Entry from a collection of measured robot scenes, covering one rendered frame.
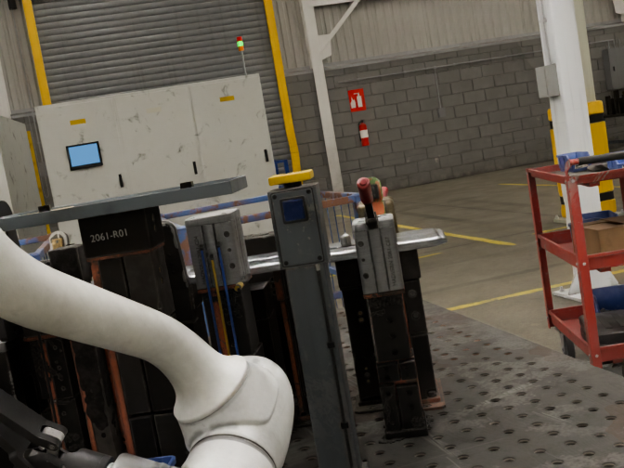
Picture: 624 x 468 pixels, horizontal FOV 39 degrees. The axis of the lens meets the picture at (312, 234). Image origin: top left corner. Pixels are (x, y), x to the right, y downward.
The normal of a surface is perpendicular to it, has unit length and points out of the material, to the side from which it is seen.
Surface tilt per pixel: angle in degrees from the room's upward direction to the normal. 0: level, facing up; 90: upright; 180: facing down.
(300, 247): 90
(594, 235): 90
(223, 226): 90
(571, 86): 90
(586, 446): 0
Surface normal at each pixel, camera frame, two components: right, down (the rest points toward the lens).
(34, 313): 0.44, 0.63
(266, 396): 0.73, -0.51
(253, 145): 0.25, 0.07
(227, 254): -0.08, 0.12
